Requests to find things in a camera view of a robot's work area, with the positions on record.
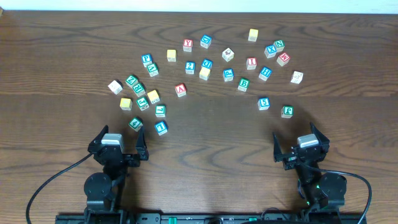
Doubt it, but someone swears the plain picture block centre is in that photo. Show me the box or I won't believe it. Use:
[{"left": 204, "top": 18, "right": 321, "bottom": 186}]
[{"left": 221, "top": 48, "right": 234, "bottom": 62}]

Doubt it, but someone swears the plain picture block right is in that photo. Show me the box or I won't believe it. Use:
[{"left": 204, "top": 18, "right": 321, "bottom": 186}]
[{"left": 290, "top": 71, "right": 303, "bottom": 84}]

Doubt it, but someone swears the green N block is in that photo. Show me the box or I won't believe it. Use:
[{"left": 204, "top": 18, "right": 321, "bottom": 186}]
[{"left": 273, "top": 40, "right": 285, "bottom": 52}]

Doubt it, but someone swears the yellow block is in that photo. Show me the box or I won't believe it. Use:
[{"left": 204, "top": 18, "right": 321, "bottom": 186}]
[
  {"left": 119, "top": 98, "right": 132, "bottom": 111},
  {"left": 199, "top": 67, "right": 211, "bottom": 80},
  {"left": 167, "top": 49, "right": 177, "bottom": 62},
  {"left": 248, "top": 29, "right": 259, "bottom": 42},
  {"left": 147, "top": 90, "right": 160, "bottom": 104}
]

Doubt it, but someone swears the red M block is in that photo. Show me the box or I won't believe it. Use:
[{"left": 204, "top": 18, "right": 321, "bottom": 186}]
[{"left": 277, "top": 52, "right": 290, "bottom": 67}]

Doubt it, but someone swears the green j block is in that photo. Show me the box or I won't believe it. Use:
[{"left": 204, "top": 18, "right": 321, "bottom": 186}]
[
  {"left": 136, "top": 96, "right": 149, "bottom": 111},
  {"left": 281, "top": 105, "right": 294, "bottom": 118}
]

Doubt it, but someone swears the blue 5 block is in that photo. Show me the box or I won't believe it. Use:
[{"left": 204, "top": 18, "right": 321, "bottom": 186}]
[{"left": 257, "top": 97, "right": 271, "bottom": 111}]

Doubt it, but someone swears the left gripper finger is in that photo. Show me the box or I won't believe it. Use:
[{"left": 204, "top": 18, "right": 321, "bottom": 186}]
[
  {"left": 136, "top": 126, "right": 147, "bottom": 153},
  {"left": 90, "top": 125, "right": 109, "bottom": 146}
]

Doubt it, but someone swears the red I block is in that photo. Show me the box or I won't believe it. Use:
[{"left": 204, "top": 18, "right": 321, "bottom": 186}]
[{"left": 246, "top": 57, "right": 257, "bottom": 70}]

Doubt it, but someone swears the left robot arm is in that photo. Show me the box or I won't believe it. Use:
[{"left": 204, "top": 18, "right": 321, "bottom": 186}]
[{"left": 84, "top": 125, "right": 149, "bottom": 223}]

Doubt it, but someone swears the plain picture block left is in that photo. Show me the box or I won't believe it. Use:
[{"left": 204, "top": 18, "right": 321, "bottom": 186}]
[{"left": 108, "top": 80, "right": 123, "bottom": 95}]

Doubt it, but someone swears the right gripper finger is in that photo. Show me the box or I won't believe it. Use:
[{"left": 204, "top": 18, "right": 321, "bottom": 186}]
[
  {"left": 310, "top": 122, "right": 330, "bottom": 145},
  {"left": 272, "top": 133, "right": 283, "bottom": 158}
]

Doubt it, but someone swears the blue D block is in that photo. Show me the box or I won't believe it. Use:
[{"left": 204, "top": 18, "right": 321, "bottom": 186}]
[{"left": 201, "top": 58, "right": 213, "bottom": 69}]

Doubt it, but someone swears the green 4 block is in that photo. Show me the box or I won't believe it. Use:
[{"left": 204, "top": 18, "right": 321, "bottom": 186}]
[{"left": 128, "top": 117, "right": 143, "bottom": 132}]

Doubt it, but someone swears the blue P block centre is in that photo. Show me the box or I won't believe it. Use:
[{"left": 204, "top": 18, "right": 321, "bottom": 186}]
[{"left": 223, "top": 68, "right": 234, "bottom": 82}]

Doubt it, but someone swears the blue L block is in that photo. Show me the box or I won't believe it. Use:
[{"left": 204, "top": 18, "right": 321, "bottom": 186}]
[{"left": 154, "top": 121, "right": 168, "bottom": 136}]

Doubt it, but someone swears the red A block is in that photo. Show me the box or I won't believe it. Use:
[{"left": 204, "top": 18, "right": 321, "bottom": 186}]
[{"left": 175, "top": 83, "right": 187, "bottom": 97}]

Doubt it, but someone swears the red Y block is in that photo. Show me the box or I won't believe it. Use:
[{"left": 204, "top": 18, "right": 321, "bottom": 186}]
[{"left": 183, "top": 39, "right": 193, "bottom": 52}]

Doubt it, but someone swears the plain picture block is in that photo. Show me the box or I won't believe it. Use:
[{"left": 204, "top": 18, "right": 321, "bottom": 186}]
[
  {"left": 221, "top": 48, "right": 234, "bottom": 62},
  {"left": 290, "top": 71, "right": 303, "bottom": 84},
  {"left": 108, "top": 80, "right": 123, "bottom": 95}
]

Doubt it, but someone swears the green R block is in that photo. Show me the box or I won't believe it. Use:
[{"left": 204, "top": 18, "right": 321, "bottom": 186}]
[{"left": 132, "top": 83, "right": 146, "bottom": 97}]

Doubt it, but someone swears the green L block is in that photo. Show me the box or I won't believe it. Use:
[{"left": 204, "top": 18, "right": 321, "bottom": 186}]
[{"left": 155, "top": 105, "right": 166, "bottom": 118}]

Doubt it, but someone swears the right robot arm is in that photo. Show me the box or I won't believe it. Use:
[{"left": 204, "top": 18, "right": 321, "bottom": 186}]
[{"left": 273, "top": 123, "right": 347, "bottom": 217}]

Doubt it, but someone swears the blue 2 block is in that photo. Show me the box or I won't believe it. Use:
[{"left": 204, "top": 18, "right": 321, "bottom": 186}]
[{"left": 185, "top": 61, "right": 195, "bottom": 75}]

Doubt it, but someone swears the yellow block upper left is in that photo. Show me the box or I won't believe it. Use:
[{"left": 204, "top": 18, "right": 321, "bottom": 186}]
[{"left": 167, "top": 49, "right": 177, "bottom": 62}]

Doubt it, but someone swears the green J block right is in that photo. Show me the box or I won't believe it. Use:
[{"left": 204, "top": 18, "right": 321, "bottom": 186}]
[{"left": 281, "top": 105, "right": 294, "bottom": 118}]

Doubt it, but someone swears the green B block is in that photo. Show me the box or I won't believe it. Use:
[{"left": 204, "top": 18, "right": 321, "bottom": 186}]
[{"left": 238, "top": 78, "right": 250, "bottom": 92}]

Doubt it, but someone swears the yellow block centre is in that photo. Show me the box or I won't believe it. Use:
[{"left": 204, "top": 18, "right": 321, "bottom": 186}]
[{"left": 199, "top": 67, "right": 211, "bottom": 80}]

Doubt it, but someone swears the yellow block middle left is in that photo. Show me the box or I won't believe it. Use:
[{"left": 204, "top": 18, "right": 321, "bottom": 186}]
[{"left": 147, "top": 90, "right": 160, "bottom": 104}]

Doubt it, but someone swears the blue X block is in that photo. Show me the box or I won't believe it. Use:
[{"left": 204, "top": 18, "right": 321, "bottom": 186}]
[{"left": 264, "top": 45, "right": 277, "bottom": 58}]

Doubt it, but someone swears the green V block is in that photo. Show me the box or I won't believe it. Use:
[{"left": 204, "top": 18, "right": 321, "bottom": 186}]
[{"left": 147, "top": 63, "right": 159, "bottom": 77}]

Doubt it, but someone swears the blue p block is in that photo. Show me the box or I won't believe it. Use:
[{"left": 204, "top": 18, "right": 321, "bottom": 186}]
[
  {"left": 141, "top": 54, "right": 153, "bottom": 68},
  {"left": 223, "top": 68, "right": 234, "bottom": 82}
]

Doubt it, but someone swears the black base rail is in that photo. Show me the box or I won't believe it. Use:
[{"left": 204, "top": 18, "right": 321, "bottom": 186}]
[{"left": 55, "top": 211, "right": 366, "bottom": 224}]

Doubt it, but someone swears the green Z block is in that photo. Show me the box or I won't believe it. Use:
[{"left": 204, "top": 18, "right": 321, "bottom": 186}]
[{"left": 125, "top": 75, "right": 139, "bottom": 88}]

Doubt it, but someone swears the blue P block left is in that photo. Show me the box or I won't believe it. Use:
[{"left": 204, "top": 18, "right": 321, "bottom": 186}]
[{"left": 141, "top": 54, "right": 153, "bottom": 68}]

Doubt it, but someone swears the green J block left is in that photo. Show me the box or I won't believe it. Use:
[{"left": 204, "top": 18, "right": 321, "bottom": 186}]
[{"left": 136, "top": 96, "right": 149, "bottom": 111}]

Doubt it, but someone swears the yellow block top right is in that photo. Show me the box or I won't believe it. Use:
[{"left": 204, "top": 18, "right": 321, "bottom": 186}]
[{"left": 248, "top": 29, "right": 259, "bottom": 42}]

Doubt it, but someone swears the yellow block far left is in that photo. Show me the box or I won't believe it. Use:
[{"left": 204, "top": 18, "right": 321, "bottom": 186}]
[{"left": 119, "top": 98, "right": 132, "bottom": 111}]

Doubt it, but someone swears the blue H block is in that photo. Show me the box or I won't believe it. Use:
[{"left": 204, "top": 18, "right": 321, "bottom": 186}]
[{"left": 259, "top": 67, "right": 272, "bottom": 82}]

